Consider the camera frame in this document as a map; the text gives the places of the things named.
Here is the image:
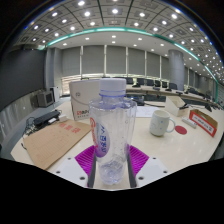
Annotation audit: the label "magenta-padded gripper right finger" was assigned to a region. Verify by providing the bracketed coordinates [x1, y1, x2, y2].
[126, 144, 169, 188]

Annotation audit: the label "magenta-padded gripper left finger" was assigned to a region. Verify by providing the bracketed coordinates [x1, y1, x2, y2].
[53, 144, 98, 188]

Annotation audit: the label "clear plastic water bottle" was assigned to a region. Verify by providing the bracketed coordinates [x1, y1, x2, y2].
[88, 77, 138, 186]

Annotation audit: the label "brown paper envelope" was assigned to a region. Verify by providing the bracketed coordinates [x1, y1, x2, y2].
[22, 118, 93, 171]

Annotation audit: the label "white ceramic mug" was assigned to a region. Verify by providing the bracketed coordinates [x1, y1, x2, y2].
[148, 109, 177, 138]

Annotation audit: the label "flat round red coaster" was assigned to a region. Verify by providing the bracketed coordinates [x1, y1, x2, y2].
[174, 124, 188, 136]

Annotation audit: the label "black power strip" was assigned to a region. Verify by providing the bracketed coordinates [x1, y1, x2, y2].
[33, 109, 62, 127]

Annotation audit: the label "large white cardboard box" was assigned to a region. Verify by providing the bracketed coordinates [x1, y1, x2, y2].
[68, 78, 102, 121]

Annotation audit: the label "white remote control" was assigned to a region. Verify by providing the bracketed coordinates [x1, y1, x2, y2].
[181, 117, 198, 130]

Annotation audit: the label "beige compartment organizer box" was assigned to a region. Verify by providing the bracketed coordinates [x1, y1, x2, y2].
[164, 96, 190, 118]

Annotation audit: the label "grey box monitor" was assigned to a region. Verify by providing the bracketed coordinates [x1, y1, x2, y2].
[29, 89, 55, 109]

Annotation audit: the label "red-sided open cardboard box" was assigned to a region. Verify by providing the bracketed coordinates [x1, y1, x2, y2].
[188, 108, 219, 138]

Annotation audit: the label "row of black office chairs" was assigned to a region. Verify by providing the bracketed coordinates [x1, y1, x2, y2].
[124, 76, 179, 91]

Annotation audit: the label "recessed ceiling lights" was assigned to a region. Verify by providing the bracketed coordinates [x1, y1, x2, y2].
[19, 0, 224, 78]

